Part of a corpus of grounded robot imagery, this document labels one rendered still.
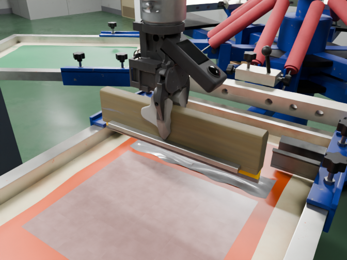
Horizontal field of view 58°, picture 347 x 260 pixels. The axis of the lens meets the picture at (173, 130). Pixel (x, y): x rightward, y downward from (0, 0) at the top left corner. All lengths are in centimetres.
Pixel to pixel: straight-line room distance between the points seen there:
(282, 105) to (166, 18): 52
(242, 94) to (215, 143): 43
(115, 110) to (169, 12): 25
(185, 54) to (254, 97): 47
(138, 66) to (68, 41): 130
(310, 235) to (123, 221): 32
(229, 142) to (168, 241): 20
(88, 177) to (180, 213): 23
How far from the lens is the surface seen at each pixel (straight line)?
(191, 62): 51
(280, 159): 72
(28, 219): 67
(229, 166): 54
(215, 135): 54
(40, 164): 74
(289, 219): 65
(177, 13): 52
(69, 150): 78
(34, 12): 818
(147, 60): 56
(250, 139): 52
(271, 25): 125
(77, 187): 71
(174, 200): 65
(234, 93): 97
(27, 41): 193
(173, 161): 75
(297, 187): 73
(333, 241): 204
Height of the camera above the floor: 140
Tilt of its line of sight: 30 degrees down
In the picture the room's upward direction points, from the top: straight up
